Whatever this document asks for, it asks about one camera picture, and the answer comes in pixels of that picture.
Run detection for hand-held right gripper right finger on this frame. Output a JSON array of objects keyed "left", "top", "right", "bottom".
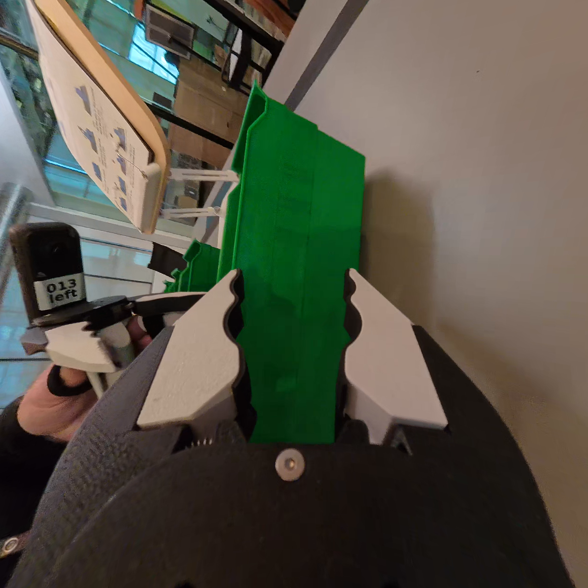
[{"left": 342, "top": 269, "right": 448, "bottom": 445}]

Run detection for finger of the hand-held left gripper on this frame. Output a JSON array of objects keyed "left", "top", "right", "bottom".
[
  {"left": 46, "top": 322, "right": 121, "bottom": 374},
  {"left": 131, "top": 292, "right": 207, "bottom": 328}
]

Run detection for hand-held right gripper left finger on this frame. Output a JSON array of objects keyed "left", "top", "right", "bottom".
[{"left": 136, "top": 269, "right": 251, "bottom": 430}]

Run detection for green plastic bin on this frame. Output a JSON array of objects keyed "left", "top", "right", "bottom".
[
  {"left": 164, "top": 239, "right": 222, "bottom": 295},
  {"left": 217, "top": 80, "right": 366, "bottom": 444}
]

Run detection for person's left forearm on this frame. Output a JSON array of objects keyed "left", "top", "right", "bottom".
[{"left": 0, "top": 397, "right": 74, "bottom": 566}]

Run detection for person's left hand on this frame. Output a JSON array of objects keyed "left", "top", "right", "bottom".
[{"left": 17, "top": 317, "right": 153, "bottom": 444}]

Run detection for cardboard boxes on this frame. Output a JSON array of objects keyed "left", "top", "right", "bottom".
[{"left": 168, "top": 60, "right": 249, "bottom": 168}]

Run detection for grey framed panel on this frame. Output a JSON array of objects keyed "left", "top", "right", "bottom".
[{"left": 145, "top": 5, "right": 194, "bottom": 58}]

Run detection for silver ventilation duct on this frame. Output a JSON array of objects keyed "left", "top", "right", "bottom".
[{"left": 0, "top": 184, "right": 33, "bottom": 285}]

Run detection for black metal shelf frame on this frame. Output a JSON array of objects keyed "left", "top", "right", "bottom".
[{"left": 147, "top": 0, "right": 295, "bottom": 148}]

